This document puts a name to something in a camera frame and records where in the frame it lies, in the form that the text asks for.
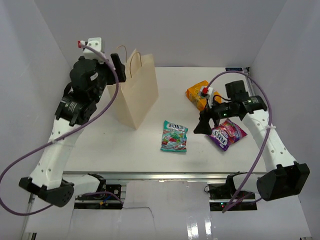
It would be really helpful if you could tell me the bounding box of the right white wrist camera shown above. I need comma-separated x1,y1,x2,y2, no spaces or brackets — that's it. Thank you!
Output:
198,86,215,109

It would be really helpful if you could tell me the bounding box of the green Fox's candy bag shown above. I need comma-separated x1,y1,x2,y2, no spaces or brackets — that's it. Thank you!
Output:
160,120,189,153

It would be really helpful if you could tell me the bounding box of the orange snack pack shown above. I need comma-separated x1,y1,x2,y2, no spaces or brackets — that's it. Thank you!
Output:
185,80,222,111

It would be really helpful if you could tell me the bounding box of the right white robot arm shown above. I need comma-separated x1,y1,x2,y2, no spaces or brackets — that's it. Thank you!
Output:
193,80,310,202

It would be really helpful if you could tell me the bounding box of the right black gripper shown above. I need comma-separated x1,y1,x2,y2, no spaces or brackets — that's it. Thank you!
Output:
193,97,238,136

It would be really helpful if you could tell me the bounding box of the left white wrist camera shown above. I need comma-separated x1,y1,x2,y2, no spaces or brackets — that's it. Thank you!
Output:
77,37,104,62

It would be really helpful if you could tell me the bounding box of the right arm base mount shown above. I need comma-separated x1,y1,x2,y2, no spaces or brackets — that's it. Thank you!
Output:
203,183,258,212

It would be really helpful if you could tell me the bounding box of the purple Fox's candy bag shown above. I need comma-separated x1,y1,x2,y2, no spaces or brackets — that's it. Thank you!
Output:
208,118,248,152

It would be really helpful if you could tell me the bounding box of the aluminium front rail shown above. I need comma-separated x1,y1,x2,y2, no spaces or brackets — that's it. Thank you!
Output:
62,171,266,181

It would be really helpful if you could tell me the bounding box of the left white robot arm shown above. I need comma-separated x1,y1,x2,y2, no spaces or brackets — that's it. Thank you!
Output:
18,53,126,207

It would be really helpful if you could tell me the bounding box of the right blue table label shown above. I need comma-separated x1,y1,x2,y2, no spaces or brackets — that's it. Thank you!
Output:
225,67,243,72

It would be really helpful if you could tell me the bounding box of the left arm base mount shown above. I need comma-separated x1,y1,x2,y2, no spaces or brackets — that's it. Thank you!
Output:
74,184,124,210

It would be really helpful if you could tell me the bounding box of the beige paper bag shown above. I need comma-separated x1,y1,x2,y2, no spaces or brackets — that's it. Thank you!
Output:
111,49,159,130

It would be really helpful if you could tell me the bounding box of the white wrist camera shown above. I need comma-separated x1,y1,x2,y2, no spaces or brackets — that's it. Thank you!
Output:
77,37,104,62
198,86,215,109

